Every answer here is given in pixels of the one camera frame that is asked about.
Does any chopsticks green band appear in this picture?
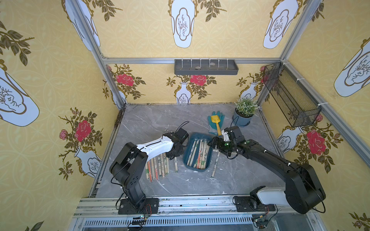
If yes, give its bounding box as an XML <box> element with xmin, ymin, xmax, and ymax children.
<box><xmin>174</xmin><ymin>157</ymin><xmax>178</xmax><ymax>173</ymax></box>

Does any teal plastic storage box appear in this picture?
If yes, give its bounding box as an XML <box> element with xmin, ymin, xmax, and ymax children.
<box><xmin>183</xmin><ymin>133</ymin><xmax>213</xmax><ymax>172</ymax></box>

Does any chopsticks red leaf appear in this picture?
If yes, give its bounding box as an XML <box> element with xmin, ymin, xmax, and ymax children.
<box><xmin>147</xmin><ymin>161</ymin><xmax>153</xmax><ymax>182</ymax></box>

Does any chopsticks green label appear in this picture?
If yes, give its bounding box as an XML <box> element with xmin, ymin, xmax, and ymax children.
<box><xmin>165</xmin><ymin>156</ymin><xmax>170</xmax><ymax>176</ymax></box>

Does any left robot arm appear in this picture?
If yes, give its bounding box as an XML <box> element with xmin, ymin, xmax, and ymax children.
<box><xmin>109</xmin><ymin>132</ymin><xmax>189</xmax><ymax>211</ymax></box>

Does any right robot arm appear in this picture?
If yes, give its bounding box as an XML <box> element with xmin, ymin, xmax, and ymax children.
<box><xmin>208</xmin><ymin>137</ymin><xmax>326</xmax><ymax>214</ymax></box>

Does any chopstick pile in box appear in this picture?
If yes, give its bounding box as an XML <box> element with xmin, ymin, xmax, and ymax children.
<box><xmin>186</xmin><ymin>139</ymin><xmax>210</xmax><ymax>170</ymax></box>

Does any green garden glove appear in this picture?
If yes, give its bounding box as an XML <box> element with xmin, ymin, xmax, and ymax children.
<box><xmin>207</xmin><ymin>111</ymin><xmax>226</xmax><ymax>136</ymax></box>

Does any yellow toy shovel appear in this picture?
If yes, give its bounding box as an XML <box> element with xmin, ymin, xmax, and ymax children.
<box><xmin>211</xmin><ymin>115</ymin><xmax>222</xmax><ymax>136</ymax></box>

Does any potted green plant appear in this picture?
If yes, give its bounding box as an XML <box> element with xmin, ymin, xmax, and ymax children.
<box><xmin>233</xmin><ymin>98</ymin><xmax>259</xmax><ymax>127</ymax></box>

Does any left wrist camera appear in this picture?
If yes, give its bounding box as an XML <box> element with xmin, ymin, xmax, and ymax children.
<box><xmin>175</xmin><ymin>128</ymin><xmax>189</xmax><ymax>143</ymax></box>

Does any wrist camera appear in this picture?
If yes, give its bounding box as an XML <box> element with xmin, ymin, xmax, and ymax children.
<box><xmin>175</xmin><ymin>128</ymin><xmax>189</xmax><ymax>143</ymax></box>
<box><xmin>222</xmin><ymin>126</ymin><xmax>245</xmax><ymax>144</ymax></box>

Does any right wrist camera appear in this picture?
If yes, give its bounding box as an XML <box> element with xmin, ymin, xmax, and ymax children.
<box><xmin>222</xmin><ymin>126</ymin><xmax>245</xmax><ymax>144</ymax></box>

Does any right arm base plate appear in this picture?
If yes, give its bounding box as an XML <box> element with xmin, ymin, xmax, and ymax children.
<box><xmin>232</xmin><ymin>196</ymin><xmax>276</xmax><ymax>213</ymax></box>

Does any grey wall shelf tray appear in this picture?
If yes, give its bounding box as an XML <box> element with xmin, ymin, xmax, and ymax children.
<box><xmin>174</xmin><ymin>58</ymin><xmax>239</xmax><ymax>76</ymax></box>

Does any aluminium front rail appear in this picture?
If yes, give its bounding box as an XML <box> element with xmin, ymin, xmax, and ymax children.
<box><xmin>68</xmin><ymin>194</ymin><xmax>326</xmax><ymax>231</ymax></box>

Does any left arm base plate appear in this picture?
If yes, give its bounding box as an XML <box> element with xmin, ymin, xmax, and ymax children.
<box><xmin>118</xmin><ymin>198</ymin><xmax>159</xmax><ymax>215</ymax></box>

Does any black wire mesh basket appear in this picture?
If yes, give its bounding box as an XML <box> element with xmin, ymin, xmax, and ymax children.
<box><xmin>262</xmin><ymin>63</ymin><xmax>321</xmax><ymax>127</ymax></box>

